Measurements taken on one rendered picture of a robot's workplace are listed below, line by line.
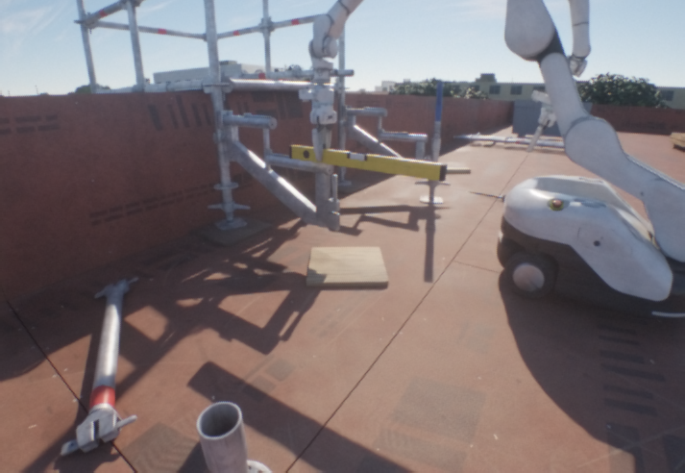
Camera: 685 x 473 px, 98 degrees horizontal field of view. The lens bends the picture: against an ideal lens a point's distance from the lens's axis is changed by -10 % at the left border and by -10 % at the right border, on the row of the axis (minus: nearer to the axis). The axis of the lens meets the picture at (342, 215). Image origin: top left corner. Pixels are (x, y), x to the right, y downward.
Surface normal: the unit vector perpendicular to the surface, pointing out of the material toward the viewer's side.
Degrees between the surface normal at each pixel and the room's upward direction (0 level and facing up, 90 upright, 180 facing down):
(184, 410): 0
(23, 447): 0
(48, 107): 90
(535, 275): 90
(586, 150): 90
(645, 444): 0
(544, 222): 89
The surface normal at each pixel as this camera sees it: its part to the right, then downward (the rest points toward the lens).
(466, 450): 0.00, -0.94
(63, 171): 0.83, 0.18
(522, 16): -0.63, 0.26
